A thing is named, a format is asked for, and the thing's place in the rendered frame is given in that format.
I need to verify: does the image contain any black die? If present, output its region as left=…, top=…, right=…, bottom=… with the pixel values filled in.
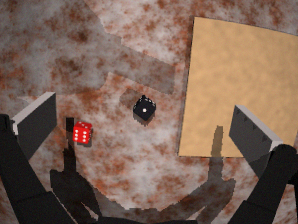
left=133, top=95, right=156, bottom=121

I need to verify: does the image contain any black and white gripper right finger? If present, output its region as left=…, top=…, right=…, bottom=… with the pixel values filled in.
left=227, top=105, right=298, bottom=224

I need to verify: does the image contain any red die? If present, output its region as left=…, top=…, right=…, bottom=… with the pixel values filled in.
left=73, top=121, right=92, bottom=144

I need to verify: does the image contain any tan square mat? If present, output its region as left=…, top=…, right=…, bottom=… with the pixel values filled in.
left=178, top=17, right=298, bottom=157

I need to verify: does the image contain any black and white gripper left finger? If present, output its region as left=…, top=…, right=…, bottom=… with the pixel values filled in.
left=0, top=92, right=75, bottom=224

